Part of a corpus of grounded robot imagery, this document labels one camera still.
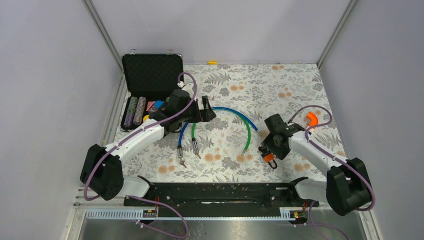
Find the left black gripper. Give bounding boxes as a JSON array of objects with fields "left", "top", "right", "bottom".
[{"left": 178, "top": 96, "right": 216, "bottom": 124}]

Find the green cable lock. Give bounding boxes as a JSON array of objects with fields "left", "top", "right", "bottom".
[{"left": 189, "top": 109, "right": 255, "bottom": 162}]

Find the blue cable lock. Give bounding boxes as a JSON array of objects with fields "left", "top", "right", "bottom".
[{"left": 177, "top": 106, "right": 263, "bottom": 169}]

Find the orange black padlock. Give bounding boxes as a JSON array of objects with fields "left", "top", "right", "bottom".
[{"left": 261, "top": 151, "right": 278, "bottom": 170}]

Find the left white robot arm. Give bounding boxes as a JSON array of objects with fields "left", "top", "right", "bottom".
[{"left": 80, "top": 89, "right": 217, "bottom": 206}]

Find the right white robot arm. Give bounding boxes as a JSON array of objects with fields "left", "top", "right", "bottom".
[{"left": 258, "top": 114, "right": 375, "bottom": 216}]

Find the floral table mat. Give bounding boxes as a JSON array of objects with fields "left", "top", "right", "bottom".
[{"left": 123, "top": 64, "right": 330, "bottom": 183}]

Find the black poker chip case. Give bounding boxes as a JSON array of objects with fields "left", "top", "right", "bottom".
[{"left": 120, "top": 53, "right": 184, "bottom": 131}]

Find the orange white blue toy block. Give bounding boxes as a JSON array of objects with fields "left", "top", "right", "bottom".
[{"left": 305, "top": 111, "right": 319, "bottom": 131}]

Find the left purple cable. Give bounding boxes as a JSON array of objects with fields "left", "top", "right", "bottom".
[{"left": 82, "top": 72, "right": 199, "bottom": 202}]

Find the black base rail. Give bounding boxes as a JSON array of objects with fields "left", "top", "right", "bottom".
[{"left": 144, "top": 182, "right": 319, "bottom": 219}]

